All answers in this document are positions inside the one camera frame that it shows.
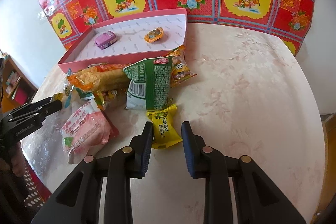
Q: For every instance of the orange wrapped candy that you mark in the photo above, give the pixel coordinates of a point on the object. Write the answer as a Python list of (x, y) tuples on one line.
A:
[(155, 34)]

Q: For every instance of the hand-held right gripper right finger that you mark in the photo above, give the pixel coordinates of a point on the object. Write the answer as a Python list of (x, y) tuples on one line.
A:
[(187, 148)]

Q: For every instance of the red dotted rug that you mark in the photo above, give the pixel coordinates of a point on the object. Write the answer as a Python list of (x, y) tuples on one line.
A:
[(35, 190)]

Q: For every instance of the purple tin case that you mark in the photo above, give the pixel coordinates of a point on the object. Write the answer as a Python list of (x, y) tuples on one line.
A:
[(105, 40)]

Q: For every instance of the small yellow cake packet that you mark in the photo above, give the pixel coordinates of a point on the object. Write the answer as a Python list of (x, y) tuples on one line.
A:
[(162, 127)]

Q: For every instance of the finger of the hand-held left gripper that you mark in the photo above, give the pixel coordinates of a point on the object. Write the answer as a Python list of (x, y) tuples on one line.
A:
[(51, 108), (42, 102)]

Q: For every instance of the blue-edged clear candy packet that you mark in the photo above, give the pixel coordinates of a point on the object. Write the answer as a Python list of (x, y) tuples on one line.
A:
[(67, 91)]

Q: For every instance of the green snack packet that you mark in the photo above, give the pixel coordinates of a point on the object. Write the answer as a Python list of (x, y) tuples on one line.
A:
[(84, 94), (155, 82)]

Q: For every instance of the wooden cabinet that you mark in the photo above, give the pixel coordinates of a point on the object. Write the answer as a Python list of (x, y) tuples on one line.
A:
[(329, 140)]

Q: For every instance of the pink shallow cardboard box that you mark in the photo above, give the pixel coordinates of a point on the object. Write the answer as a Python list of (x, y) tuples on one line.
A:
[(131, 40)]

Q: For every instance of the burger gummy packet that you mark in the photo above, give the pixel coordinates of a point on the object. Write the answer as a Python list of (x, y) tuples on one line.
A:
[(181, 69), (110, 96)]

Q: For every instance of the orange wafer packet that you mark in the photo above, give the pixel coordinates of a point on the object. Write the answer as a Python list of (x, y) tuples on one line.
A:
[(105, 77)]

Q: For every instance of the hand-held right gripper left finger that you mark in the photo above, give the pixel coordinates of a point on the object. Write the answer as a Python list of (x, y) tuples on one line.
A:
[(147, 145)]

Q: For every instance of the gold round candy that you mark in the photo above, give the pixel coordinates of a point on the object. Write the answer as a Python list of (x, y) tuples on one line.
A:
[(56, 96)]

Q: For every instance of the pink and white packet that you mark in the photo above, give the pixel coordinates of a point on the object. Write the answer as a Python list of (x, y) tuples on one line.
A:
[(86, 132)]

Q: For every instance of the wooden shelf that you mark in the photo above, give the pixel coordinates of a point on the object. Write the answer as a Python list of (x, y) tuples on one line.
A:
[(15, 82)]

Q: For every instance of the person's left hand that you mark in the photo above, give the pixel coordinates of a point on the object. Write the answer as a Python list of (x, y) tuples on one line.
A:
[(15, 163)]

